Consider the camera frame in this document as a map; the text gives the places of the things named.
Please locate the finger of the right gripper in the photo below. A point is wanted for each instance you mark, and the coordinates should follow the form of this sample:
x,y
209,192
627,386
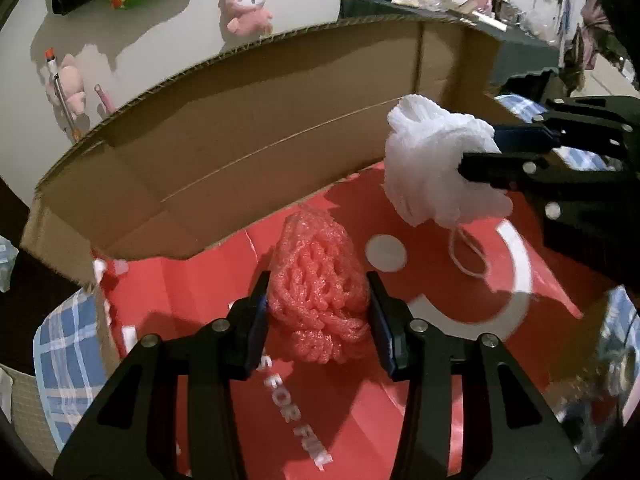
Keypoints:
x,y
525,173
533,138

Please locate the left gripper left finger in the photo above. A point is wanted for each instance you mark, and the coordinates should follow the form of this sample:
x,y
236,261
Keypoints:
x,y
129,429

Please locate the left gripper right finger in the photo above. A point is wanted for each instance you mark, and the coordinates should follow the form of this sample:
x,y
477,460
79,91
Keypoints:
x,y
475,385

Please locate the white mesh bath pouf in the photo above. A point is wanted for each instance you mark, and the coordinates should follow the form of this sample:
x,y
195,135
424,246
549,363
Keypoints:
x,y
422,155

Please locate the coral red bath pouf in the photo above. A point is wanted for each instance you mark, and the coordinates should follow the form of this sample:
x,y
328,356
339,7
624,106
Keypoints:
x,y
318,293

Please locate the blue plaid tablecloth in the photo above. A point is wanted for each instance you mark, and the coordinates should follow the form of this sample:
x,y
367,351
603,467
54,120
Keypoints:
x,y
68,363

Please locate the pink horned plush toy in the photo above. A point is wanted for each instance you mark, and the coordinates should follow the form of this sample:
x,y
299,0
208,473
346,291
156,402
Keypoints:
x,y
247,18

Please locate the orange tipped stick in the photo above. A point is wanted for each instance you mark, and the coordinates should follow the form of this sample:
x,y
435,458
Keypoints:
x,y
54,72

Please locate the pink plush on wall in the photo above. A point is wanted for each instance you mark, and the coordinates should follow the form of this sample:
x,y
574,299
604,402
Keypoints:
x,y
73,86

